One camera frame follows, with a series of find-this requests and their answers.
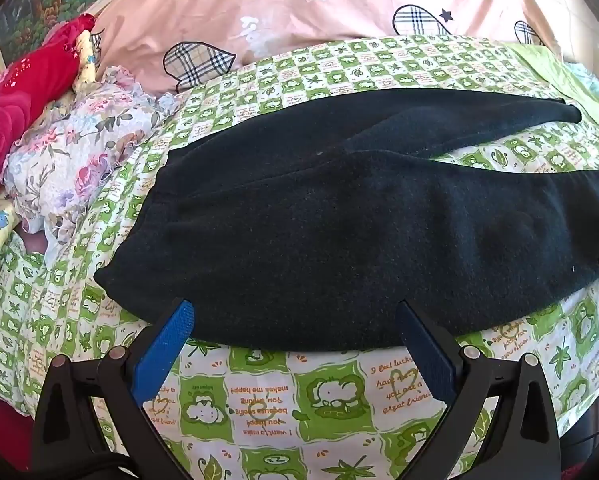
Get light green cloth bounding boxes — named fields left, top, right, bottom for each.
left=509, top=42, right=599, bottom=126

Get green patterned bedsheet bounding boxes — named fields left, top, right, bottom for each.
left=0, top=35, right=599, bottom=480

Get red blanket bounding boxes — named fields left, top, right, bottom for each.
left=0, top=14, right=96, bottom=208

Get pink quilt with plaid hearts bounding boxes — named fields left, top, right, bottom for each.
left=92, top=0, right=565, bottom=98

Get black pants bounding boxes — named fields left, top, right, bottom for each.
left=94, top=87, right=599, bottom=353

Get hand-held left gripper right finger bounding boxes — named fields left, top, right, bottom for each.
left=395, top=300, right=563, bottom=480

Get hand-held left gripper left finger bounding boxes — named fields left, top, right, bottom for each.
left=30, top=298, right=196, bottom=480

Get floral cloth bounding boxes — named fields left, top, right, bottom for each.
left=2, top=65, right=183, bottom=256

